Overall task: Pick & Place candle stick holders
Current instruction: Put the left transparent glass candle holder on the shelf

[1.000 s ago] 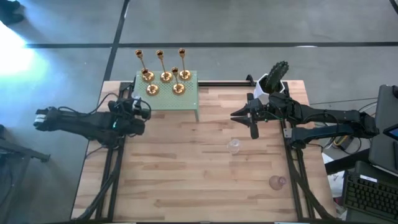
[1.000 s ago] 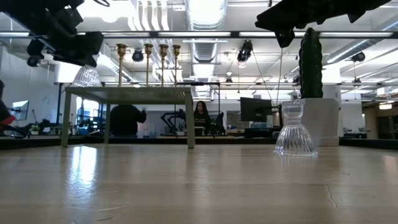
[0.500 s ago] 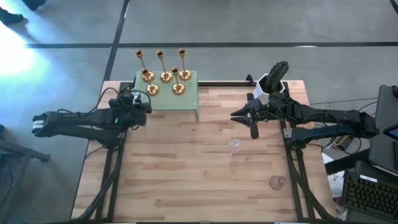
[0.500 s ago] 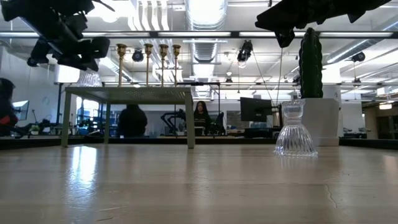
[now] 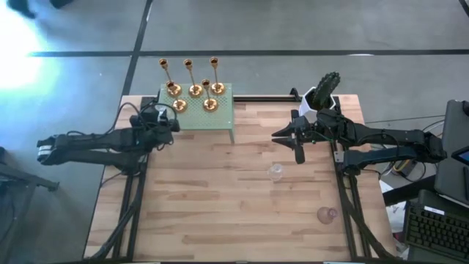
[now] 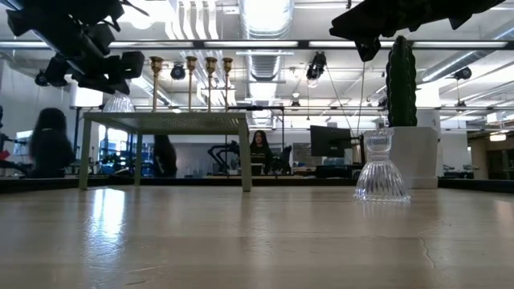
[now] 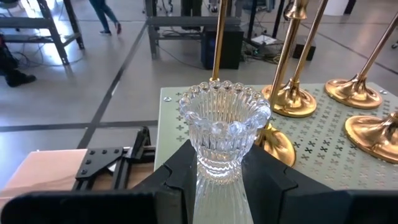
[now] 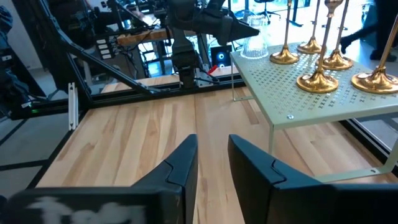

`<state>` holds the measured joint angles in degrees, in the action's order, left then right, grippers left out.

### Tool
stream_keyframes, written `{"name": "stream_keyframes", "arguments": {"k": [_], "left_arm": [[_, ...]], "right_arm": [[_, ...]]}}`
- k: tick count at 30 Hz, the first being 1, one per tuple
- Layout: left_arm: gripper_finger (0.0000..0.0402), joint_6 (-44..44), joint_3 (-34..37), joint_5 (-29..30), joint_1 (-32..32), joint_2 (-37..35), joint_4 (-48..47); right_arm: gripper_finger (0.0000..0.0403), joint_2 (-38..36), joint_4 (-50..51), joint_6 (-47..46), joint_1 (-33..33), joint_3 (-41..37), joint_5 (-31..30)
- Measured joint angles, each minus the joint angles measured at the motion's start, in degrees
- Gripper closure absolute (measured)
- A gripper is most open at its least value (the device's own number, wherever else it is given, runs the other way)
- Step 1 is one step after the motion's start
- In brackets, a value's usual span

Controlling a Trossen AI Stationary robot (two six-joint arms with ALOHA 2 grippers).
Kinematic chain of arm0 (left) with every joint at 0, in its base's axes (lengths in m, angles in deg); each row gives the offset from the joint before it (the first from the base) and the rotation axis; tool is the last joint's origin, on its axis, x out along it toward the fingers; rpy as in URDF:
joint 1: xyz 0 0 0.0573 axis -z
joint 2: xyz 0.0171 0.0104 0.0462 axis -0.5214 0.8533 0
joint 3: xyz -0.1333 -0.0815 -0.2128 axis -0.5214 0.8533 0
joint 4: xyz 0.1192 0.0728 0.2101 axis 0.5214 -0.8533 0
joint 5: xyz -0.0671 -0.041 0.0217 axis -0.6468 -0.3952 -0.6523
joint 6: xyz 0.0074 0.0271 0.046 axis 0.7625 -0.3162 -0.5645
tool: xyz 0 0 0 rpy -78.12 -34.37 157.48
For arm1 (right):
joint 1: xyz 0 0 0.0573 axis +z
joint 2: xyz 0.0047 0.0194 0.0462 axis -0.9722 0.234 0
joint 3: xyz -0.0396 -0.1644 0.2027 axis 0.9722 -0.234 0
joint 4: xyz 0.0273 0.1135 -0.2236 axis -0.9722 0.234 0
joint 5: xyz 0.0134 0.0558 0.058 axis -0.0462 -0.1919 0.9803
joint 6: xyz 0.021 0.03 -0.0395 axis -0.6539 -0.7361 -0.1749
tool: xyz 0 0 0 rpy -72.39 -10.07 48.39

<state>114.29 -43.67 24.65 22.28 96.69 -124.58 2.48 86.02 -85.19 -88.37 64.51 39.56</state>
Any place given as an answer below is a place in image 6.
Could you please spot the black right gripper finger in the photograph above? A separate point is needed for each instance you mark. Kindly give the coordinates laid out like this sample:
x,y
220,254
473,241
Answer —
x,y
368,48
343,30

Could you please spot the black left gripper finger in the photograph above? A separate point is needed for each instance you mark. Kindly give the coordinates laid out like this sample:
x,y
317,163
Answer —
x,y
104,84
132,64

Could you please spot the clear ribbed glass candle holder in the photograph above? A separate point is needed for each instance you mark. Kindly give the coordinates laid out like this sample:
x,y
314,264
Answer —
x,y
381,180
118,105

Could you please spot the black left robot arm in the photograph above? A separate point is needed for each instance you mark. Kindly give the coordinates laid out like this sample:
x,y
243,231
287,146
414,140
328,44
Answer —
x,y
60,16

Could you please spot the black background robot arm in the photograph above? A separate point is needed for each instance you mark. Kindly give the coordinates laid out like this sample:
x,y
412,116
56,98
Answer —
x,y
219,154
285,158

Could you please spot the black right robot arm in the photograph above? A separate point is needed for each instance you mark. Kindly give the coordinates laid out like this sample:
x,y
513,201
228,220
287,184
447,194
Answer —
x,y
433,8

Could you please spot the black ceiling spotlight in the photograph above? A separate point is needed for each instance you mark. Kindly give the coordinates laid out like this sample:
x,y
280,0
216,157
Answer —
x,y
178,72
40,79
463,73
316,66

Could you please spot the green cactus plant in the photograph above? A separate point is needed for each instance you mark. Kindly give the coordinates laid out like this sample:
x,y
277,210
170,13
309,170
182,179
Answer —
x,y
401,88

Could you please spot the sage green metal side table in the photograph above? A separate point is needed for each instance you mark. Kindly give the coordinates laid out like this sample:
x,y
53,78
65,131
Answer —
x,y
168,122

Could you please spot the person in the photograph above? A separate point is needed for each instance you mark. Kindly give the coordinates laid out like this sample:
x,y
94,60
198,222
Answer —
x,y
164,156
260,150
50,148

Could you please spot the long ceiling light strip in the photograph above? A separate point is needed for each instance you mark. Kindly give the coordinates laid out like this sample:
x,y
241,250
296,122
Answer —
x,y
249,43

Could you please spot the black computer monitor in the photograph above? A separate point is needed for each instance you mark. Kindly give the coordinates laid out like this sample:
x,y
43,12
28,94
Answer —
x,y
329,140

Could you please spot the small tilted monitor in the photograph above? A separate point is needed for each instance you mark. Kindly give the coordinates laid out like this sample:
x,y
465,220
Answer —
x,y
22,142

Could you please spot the white angular plant pot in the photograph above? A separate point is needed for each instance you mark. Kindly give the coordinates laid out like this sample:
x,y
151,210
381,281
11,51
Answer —
x,y
417,156

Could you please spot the red object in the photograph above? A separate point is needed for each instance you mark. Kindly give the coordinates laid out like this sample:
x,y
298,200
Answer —
x,y
4,154

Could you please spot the silver ceiling air duct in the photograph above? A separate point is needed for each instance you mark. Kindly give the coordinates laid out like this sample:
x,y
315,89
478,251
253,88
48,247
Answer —
x,y
265,24

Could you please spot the black aluminium table frame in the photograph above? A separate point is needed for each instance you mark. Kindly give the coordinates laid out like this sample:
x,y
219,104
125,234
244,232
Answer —
x,y
40,184

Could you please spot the glowing wall lamp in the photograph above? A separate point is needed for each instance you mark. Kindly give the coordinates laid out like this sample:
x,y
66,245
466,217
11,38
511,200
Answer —
x,y
498,137

